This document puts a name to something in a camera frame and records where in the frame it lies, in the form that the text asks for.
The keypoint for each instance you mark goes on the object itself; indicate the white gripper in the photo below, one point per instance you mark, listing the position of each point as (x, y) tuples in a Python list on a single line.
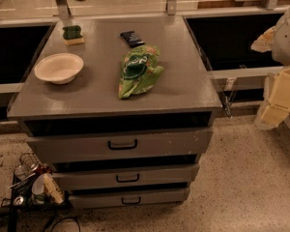
[(287, 39)]

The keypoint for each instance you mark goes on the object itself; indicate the grey drawer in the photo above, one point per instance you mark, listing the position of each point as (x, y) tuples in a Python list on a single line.
[(118, 146), (129, 198), (127, 177)]

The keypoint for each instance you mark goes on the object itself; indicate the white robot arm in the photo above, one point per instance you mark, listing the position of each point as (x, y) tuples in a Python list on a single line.
[(281, 44)]

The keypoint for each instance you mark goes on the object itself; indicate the grey drawer cabinet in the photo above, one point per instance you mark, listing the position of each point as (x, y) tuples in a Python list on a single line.
[(183, 99)]

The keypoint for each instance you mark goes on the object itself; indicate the grey bottom drawer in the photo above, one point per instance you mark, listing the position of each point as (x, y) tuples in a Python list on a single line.
[(129, 198)]

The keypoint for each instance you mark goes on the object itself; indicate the grey top drawer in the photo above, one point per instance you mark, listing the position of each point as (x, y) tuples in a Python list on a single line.
[(118, 146)]

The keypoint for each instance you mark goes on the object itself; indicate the green chip bag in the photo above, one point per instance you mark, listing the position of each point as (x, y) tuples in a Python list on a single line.
[(140, 71)]

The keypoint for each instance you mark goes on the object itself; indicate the dark blue snack packet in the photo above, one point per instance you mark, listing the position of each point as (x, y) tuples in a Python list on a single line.
[(132, 39)]

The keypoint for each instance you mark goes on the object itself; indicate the green yellow sponge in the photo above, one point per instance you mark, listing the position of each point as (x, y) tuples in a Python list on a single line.
[(72, 35)]

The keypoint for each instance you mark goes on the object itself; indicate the white paper bowl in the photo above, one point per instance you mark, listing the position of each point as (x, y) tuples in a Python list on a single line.
[(60, 68)]

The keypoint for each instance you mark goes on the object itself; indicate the white cup in rack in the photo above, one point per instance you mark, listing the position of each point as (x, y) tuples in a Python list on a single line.
[(38, 185)]

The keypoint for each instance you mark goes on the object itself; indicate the black wire dish rack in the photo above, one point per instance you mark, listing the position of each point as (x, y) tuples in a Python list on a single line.
[(22, 198)]

